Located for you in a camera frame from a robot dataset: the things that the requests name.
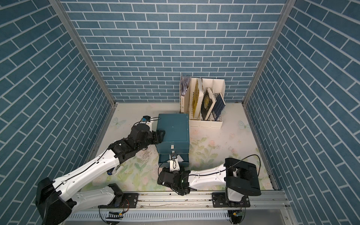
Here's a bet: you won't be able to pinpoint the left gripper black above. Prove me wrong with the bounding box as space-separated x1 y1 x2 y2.
135 130 167 153

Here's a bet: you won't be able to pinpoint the teal bottom drawer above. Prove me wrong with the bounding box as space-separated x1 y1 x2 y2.
158 153 189 167

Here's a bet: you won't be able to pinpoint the teal drawer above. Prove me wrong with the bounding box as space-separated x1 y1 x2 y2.
158 153 189 167
156 141 189 154

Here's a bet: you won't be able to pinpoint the teal drawer cabinet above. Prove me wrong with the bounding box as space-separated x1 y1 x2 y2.
157 113 190 142

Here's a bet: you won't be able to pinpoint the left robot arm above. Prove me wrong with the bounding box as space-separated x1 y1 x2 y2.
35 123 165 225

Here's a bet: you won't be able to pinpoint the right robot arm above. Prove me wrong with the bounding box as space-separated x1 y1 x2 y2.
157 157 261 203

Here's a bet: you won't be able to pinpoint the beige closure file folder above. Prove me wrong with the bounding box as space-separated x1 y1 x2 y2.
180 77 195 114

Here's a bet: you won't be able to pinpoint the clear plastic document sleeves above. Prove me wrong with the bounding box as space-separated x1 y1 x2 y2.
180 75 191 96

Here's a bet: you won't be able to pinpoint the yellow book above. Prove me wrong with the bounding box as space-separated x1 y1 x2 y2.
191 78 204 119

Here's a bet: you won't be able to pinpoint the white file organizer rack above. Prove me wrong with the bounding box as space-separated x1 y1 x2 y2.
179 76 226 128

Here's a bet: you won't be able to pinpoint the black moon book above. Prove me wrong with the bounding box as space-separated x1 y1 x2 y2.
201 88 216 121

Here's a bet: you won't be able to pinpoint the dark blue book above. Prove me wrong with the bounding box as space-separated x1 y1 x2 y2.
212 93 226 121

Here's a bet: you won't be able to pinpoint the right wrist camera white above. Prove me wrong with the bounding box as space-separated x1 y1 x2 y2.
169 153 180 173

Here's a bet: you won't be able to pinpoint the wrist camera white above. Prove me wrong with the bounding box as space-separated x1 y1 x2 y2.
169 153 180 173
140 115 153 130

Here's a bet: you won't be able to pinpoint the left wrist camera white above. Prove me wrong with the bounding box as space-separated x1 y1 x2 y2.
140 115 153 130

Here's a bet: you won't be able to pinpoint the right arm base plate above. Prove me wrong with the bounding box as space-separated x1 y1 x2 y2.
212 191 250 208

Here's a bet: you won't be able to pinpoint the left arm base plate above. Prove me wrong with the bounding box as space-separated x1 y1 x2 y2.
107 193 139 210

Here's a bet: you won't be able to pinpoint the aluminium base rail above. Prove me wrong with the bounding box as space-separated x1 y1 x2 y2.
64 190 297 225

